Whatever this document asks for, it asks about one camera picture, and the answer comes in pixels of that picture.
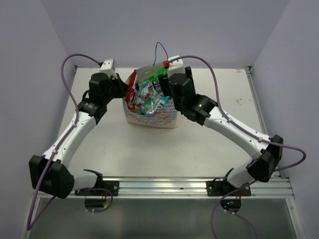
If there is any green Chuba cassava chips bag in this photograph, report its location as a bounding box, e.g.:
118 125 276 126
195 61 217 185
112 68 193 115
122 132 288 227
148 68 167 81

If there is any red Chuba chips bag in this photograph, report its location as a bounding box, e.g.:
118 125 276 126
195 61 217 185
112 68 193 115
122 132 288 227
125 70 137 110

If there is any Fox's candy packet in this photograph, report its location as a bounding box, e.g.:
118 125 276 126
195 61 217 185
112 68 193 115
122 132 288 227
132 80 171 117

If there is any checkered paper bag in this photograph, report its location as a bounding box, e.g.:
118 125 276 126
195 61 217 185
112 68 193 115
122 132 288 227
123 56 179 128

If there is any blue snack packet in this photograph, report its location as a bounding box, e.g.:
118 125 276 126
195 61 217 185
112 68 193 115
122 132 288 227
152 79 164 96

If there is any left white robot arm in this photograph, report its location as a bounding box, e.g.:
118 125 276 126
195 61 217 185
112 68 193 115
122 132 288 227
29 72 129 199

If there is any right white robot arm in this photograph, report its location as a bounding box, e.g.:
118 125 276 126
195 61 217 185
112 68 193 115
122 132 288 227
159 67 283 196

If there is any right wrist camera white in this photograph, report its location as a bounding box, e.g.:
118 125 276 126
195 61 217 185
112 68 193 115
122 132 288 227
163 55 185 77

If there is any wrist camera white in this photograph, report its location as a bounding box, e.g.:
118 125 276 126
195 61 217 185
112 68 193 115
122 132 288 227
99 59 117 78
163 55 185 77

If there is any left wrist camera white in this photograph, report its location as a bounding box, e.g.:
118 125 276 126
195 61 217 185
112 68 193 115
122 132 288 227
99 59 117 78

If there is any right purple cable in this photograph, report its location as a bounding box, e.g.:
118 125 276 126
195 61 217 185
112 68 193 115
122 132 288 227
169 55 307 239

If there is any purple cable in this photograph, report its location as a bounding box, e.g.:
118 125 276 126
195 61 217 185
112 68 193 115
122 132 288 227
169 55 307 239
26 54 113 231

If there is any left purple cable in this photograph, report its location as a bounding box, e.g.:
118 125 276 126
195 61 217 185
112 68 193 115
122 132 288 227
26 54 113 231

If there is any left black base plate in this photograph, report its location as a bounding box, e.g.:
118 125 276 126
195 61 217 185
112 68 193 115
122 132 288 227
74 180 120 197

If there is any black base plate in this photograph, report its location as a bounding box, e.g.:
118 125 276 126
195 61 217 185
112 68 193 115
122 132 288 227
206 178 252 197
74 180 120 197

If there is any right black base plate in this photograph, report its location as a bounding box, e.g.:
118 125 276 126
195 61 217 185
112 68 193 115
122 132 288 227
206 178 252 197

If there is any aluminium mounting rail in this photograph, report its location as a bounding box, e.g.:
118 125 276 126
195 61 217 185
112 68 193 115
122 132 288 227
31 176 294 199

